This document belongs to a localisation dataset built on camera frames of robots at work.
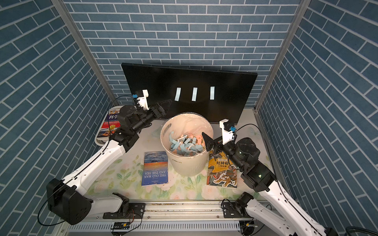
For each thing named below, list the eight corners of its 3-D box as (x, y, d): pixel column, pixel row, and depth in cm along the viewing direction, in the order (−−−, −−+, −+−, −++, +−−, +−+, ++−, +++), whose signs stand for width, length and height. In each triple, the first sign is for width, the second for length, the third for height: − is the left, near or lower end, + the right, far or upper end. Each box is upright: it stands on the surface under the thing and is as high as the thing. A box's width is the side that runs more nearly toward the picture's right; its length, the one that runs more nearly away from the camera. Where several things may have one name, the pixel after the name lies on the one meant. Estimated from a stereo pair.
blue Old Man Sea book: (142, 186, 84) (140, 185, 82) (145, 153, 97) (144, 151, 95) (168, 183, 85) (167, 181, 83) (168, 151, 98) (167, 149, 96)
